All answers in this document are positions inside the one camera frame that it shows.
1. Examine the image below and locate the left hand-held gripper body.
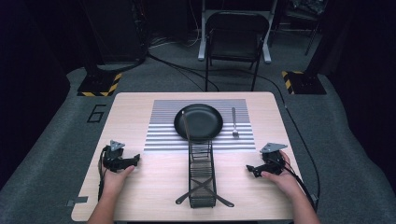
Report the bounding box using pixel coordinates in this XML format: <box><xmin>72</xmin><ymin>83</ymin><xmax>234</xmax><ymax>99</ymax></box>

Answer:
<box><xmin>102</xmin><ymin>139</ymin><xmax>135</xmax><ymax>173</ymax></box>

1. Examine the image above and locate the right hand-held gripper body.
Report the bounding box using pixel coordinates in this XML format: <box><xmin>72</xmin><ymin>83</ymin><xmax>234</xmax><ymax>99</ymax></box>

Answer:
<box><xmin>260</xmin><ymin>142</ymin><xmax>289</xmax><ymax>175</ymax></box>

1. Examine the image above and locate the person's left hand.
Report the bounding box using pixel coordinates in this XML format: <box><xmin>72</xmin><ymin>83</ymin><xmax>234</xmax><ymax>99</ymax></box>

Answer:
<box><xmin>101</xmin><ymin>164</ymin><xmax>136</xmax><ymax>200</ymax></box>

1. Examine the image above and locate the person's right hand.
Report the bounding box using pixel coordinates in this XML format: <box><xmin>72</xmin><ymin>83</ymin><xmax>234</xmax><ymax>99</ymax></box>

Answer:
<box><xmin>261</xmin><ymin>150</ymin><xmax>303</xmax><ymax>200</ymax></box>

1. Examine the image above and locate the grey striped placemat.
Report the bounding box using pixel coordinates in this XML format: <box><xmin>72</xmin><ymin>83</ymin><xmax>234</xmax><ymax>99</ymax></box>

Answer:
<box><xmin>143</xmin><ymin>98</ymin><xmax>257</xmax><ymax>153</ymax></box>

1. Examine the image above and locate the silver fork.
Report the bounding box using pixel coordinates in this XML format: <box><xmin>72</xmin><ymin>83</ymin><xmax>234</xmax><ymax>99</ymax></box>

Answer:
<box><xmin>231</xmin><ymin>106</ymin><xmax>240</xmax><ymax>139</ymax></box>

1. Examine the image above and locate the grey tape strip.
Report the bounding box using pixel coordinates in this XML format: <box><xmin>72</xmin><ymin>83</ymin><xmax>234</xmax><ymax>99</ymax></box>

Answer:
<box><xmin>64</xmin><ymin>195</ymin><xmax>90</xmax><ymax>207</ymax></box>

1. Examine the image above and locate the black round plate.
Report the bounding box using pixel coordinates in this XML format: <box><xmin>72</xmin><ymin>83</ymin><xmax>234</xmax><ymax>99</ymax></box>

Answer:
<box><xmin>173</xmin><ymin>103</ymin><xmax>224</xmax><ymax>141</ymax></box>

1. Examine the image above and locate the black stand base striped edge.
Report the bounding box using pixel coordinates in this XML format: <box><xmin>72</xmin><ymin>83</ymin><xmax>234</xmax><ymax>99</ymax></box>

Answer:
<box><xmin>77</xmin><ymin>72</ymin><xmax>123</xmax><ymax>97</ymax></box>
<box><xmin>281</xmin><ymin>70</ymin><xmax>328</xmax><ymax>95</ymax></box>

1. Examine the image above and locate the black folding chair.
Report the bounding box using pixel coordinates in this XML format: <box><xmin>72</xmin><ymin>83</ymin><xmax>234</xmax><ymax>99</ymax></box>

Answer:
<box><xmin>205</xmin><ymin>10</ymin><xmax>271</xmax><ymax>92</ymax></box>

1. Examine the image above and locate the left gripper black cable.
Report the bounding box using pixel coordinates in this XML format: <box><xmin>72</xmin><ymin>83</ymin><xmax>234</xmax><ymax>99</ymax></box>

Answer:
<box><xmin>97</xmin><ymin>147</ymin><xmax>109</xmax><ymax>202</ymax></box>

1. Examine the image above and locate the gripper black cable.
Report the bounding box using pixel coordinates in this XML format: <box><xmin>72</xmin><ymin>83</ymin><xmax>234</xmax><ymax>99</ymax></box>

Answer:
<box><xmin>270</xmin><ymin>158</ymin><xmax>318</xmax><ymax>213</ymax></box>
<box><xmin>97</xmin><ymin>147</ymin><xmax>109</xmax><ymax>202</ymax></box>

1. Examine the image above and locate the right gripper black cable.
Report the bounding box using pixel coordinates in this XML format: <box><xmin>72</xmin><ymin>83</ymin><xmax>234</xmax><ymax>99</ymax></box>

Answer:
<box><xmin>270</xmin><ymin>158</ymin><xmax>318</xmax><ymax>213</ymax></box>

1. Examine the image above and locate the black wire cutlery rack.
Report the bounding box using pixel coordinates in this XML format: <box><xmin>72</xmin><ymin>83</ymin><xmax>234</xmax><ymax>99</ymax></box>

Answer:
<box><xmin>175</xmin><ymin>138</ymin><xmax>235</xmax><ymax>209</ymax></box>

